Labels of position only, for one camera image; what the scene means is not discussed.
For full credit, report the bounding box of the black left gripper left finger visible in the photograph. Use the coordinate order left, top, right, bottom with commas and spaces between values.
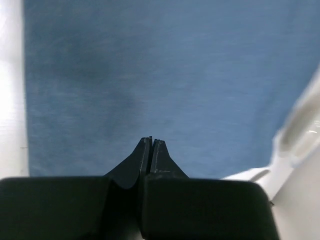
0, 137, 153, 240

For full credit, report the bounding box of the white round plate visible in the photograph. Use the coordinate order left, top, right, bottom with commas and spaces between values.
227, 70, 320, 240

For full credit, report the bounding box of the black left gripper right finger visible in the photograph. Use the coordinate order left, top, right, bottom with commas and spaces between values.
142, 140, 280, 240

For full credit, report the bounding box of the blue cloth napkin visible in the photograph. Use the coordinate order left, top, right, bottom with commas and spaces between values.
24, 0, 320, 178

